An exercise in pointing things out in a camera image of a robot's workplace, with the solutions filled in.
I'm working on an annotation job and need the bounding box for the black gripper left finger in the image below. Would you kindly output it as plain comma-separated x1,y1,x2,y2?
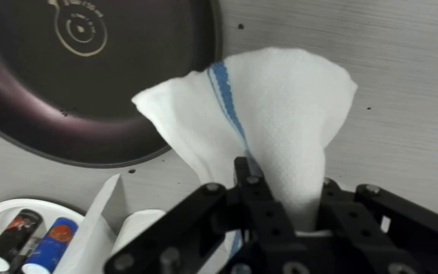
102,156,301,274

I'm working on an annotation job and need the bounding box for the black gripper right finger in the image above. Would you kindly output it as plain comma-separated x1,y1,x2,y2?
301,177,438,274

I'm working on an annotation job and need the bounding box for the white towel with blue stripes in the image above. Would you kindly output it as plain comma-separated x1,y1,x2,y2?
131,46,359,258

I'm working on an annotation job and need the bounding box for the black frying pan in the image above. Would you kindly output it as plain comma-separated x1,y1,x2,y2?
0,0,224,170

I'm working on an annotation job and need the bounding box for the white paper towel roll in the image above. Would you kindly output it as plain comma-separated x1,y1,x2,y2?
53,173,167,274

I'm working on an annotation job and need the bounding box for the blue spice jar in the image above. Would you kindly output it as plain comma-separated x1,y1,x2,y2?
21,217,79,274

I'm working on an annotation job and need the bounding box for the round white plate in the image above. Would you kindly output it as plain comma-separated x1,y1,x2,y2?
0,197,87,274

